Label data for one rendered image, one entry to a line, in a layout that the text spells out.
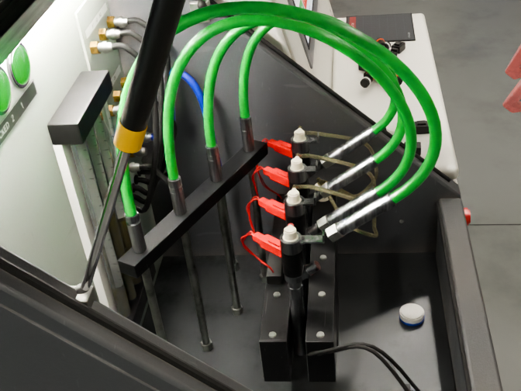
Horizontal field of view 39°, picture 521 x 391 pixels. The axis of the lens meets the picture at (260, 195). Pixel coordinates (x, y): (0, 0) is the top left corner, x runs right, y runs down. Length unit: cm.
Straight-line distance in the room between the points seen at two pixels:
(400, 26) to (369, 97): 35
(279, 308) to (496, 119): 250
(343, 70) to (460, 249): 60
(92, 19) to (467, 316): 67
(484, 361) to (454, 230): 28
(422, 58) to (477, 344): 81
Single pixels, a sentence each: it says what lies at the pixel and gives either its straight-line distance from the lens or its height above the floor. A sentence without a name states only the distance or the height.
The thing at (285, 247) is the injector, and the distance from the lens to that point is 94.
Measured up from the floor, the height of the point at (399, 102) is 126.
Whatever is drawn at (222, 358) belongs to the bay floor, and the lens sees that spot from 120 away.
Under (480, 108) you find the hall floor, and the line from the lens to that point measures 353.
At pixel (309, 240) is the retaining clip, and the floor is 111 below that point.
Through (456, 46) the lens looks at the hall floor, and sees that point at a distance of 411.
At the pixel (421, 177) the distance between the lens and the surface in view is 89.
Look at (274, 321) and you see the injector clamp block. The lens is 103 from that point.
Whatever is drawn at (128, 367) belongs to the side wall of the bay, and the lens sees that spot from 62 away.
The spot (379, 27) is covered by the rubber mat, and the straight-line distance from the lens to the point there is 185.
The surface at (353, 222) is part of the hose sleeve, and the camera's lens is 92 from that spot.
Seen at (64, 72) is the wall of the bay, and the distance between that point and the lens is 99.
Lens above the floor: 171
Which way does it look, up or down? 35 degrees down
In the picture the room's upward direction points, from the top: 7 degrees counter-clockwise
